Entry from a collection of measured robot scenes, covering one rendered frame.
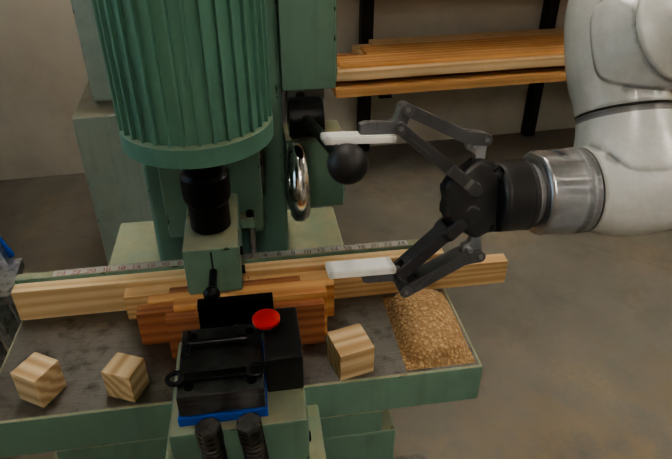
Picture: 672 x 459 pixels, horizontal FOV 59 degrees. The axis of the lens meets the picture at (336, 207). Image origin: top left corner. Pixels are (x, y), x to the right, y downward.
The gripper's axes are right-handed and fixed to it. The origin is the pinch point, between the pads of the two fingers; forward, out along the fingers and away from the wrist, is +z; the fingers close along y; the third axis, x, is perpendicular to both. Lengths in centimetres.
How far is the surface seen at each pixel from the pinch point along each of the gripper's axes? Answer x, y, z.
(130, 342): -16.2, -22.0, 25.5
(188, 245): -14.7, -8.4, 16.6
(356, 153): 9.2, 7.4, -0.5
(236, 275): -14.6, -13.0, 11.0
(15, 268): -98, -43, 72
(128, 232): -60, -22, 34
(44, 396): -7.1, -22.8, 33.7
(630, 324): -115, -89, -121
